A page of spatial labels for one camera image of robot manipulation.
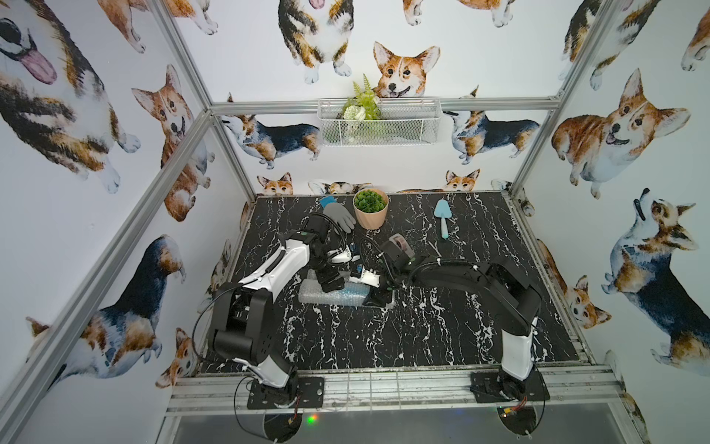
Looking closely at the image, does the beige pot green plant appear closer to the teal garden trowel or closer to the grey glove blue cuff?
the grey glove blue cuff

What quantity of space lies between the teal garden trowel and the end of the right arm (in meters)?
0.38

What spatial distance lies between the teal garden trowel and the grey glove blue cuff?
352 mm

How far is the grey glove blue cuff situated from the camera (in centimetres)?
112

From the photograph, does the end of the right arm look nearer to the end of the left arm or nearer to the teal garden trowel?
the end of the left arm

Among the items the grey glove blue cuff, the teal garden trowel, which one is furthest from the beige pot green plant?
the teal garden trowel

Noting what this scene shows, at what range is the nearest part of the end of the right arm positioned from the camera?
0.71 meters

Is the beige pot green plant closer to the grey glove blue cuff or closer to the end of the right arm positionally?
the grey glove blue cuff

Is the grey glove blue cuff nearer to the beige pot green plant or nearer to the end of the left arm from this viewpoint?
the beige pot green plant

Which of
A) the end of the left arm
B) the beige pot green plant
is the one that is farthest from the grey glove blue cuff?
the end of the left arm

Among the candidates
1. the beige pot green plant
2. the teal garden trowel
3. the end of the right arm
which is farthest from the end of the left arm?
the teal garden trowel

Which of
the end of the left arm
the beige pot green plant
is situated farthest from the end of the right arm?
the beige pot green plant

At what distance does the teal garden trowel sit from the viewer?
1.08m

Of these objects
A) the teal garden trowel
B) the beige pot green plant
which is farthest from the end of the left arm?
the teal garden trowel

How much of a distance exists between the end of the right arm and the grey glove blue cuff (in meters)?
0.35
